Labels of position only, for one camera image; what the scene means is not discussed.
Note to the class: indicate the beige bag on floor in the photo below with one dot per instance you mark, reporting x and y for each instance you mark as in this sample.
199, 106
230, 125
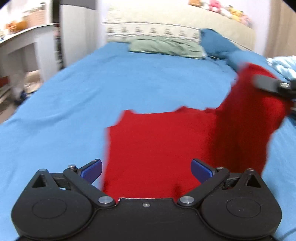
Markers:
33, 81

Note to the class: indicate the blue rolled duvet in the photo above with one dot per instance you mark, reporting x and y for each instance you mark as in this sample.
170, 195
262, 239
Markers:
239, 58

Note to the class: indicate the cream quilted headboard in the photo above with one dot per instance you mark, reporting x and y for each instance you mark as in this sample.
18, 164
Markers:
125, 20

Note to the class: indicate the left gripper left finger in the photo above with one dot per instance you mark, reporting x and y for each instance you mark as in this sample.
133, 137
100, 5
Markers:
54, 206

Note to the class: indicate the yellow plush toy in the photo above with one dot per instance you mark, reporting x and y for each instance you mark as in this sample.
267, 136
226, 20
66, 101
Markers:
236, 14

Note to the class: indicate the blue bed sheet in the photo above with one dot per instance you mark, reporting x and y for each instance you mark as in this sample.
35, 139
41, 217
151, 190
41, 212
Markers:
66, 120

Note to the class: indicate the red knit sweater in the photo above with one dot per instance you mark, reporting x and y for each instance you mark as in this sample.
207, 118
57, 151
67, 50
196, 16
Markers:
149, 155

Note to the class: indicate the dark blue pillow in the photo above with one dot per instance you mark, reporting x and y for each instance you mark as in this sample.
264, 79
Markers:
215, 45

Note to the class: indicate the white desk shelf unit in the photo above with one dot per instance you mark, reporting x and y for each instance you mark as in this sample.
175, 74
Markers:
26, 51

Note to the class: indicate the brown plush toy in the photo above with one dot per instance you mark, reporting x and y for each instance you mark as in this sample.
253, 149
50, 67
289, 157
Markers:
197, 3

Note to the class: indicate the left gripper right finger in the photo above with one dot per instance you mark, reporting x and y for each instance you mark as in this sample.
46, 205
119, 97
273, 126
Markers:
233, 205

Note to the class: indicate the light blue striped cloth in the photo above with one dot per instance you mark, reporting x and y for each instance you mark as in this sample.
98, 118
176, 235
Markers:
285, 65

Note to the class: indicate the green pillow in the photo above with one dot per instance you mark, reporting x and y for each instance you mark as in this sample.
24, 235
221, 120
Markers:
167, 46

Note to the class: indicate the light pink plush toy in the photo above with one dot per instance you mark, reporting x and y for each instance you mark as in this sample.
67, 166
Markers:
246, 20

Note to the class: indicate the woven basket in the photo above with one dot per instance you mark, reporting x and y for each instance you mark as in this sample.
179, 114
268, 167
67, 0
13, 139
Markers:
35, 16

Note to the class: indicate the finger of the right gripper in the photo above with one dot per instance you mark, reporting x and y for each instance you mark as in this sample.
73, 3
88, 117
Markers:
275, 86

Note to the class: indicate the grey white wardrobe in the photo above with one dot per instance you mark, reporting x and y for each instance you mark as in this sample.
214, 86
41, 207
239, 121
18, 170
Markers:
77, 23

